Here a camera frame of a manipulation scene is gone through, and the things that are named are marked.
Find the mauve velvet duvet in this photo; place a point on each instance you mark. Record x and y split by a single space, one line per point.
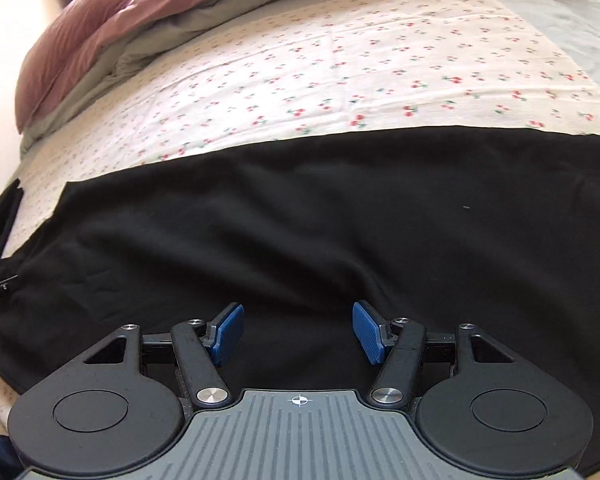
94 46

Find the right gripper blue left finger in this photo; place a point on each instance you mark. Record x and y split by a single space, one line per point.
223 333

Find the cherry print sheet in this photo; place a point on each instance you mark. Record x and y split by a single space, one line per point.
299 68

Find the black pants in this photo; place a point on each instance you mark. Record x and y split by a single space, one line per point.
443 225

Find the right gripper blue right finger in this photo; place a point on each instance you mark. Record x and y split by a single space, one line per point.
374 332

